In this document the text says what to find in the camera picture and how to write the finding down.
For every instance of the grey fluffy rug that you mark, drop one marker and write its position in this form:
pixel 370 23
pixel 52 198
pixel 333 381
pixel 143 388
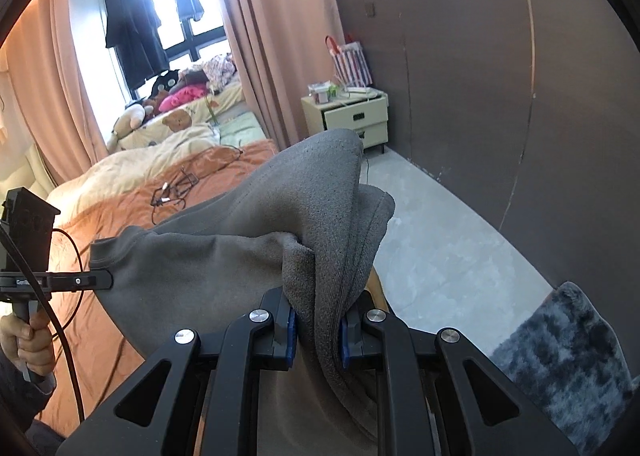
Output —
pixel 560 366

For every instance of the person's left forearm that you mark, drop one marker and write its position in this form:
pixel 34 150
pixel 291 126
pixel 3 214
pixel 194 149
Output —
pixel 20 396

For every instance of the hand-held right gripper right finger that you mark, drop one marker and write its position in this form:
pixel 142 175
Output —
pixel 345 343

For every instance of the person's left hand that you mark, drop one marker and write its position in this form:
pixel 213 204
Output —
pixel 35 343

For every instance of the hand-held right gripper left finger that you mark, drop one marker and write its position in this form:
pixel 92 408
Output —
pixel 290 341

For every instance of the orange blanket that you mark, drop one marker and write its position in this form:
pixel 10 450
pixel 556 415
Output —
pixel 100 216

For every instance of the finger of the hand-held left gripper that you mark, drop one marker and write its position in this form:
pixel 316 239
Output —
pixel 95 280

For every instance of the beige plush toy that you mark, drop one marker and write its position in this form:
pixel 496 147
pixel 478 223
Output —
pixel 130 123

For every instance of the black plush toy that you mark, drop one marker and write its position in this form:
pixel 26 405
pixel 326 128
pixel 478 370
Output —
pixel 165 83

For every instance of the cream nightstand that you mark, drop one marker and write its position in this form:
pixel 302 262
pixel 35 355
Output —
pixel 350 120

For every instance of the bear print quilt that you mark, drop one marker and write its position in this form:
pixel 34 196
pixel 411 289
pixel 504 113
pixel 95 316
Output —
pixel 170 123

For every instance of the cream bed headboard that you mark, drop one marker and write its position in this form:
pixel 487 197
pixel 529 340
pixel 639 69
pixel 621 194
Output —
pixel 30 168

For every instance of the large dark hanging garment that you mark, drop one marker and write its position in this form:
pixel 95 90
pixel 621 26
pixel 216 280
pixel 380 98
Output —
pixel 132 35

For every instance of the black framed window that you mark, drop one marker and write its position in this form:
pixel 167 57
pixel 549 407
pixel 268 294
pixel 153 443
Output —
pixel 200 35

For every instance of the striped tote bag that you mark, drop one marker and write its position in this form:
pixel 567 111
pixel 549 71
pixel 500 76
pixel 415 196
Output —
pixel 350 63

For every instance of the cream duvet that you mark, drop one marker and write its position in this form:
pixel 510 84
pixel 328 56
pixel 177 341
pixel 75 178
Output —
pixel 125 170

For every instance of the pink curtain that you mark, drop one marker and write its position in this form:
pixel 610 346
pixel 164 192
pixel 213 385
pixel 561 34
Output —
pixel 280 35
pixel 45 85

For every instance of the floral clothes pile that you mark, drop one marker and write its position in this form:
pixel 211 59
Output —
pixel 220 70

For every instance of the pink clothes pile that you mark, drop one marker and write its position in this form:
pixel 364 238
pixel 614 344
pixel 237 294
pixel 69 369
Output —
pixel 182 98

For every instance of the small green white box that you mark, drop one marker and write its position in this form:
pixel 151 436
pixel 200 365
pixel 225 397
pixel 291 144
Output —
pixel 322 93

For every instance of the grey t-shirt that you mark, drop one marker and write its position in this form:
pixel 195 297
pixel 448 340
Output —
pixel 225 276

